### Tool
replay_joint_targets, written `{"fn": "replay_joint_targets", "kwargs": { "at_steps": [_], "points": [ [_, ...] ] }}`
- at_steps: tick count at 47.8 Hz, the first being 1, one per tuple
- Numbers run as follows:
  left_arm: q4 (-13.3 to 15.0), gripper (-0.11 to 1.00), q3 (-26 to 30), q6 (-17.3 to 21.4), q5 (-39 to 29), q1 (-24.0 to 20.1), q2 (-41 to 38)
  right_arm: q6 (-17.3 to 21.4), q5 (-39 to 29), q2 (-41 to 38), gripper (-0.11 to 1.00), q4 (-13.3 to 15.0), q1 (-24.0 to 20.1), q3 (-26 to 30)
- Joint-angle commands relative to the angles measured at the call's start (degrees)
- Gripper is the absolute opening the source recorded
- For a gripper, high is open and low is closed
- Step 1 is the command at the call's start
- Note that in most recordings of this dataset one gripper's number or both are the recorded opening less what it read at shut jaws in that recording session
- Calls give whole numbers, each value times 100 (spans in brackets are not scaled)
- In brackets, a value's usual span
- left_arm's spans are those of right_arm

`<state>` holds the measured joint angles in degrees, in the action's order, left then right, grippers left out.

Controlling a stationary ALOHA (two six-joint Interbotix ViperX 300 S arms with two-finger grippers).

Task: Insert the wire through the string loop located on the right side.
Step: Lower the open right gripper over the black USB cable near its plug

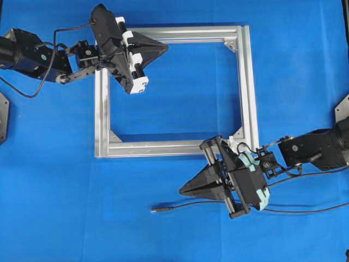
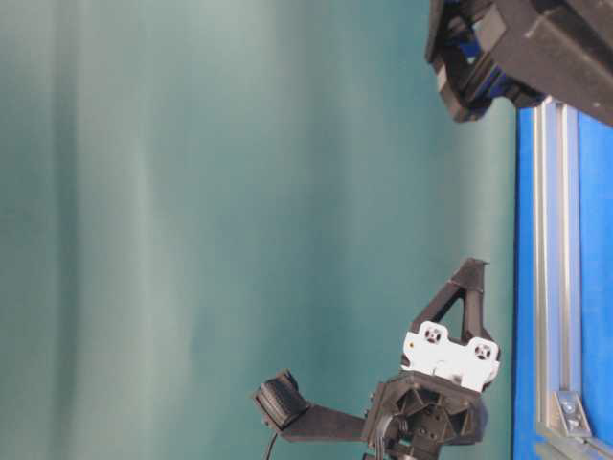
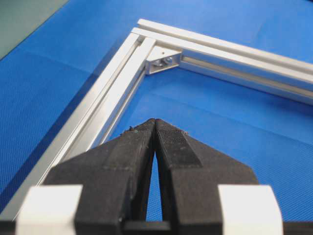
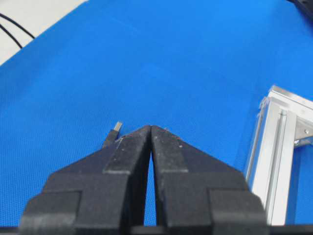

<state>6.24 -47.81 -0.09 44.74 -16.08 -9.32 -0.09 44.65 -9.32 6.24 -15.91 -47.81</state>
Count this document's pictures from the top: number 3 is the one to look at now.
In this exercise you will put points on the aluminium extrusion frame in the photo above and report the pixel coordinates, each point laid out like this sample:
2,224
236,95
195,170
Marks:
96,113

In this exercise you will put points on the aluminium corner bracket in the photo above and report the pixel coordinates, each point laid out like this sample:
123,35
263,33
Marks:
162,58

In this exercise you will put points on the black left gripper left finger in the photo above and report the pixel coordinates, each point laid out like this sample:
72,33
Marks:
115,177

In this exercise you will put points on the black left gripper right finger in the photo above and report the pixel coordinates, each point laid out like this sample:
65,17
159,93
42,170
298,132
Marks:
189,174

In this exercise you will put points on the green curtain backdrop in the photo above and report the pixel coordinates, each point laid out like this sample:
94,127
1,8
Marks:
19,18

